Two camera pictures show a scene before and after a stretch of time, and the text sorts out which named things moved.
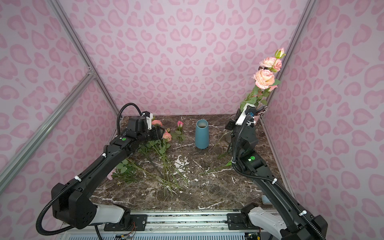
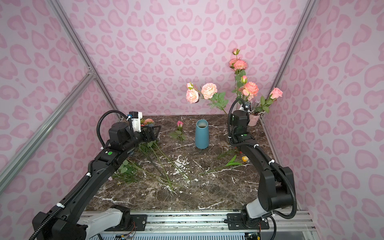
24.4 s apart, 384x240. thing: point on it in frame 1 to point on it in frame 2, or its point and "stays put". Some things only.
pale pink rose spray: (264, 79) to (208, 91)
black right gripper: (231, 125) to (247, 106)
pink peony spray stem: (167, 136) to (245, 91)
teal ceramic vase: (202, 134) stays put
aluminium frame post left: (76, 40) stays put
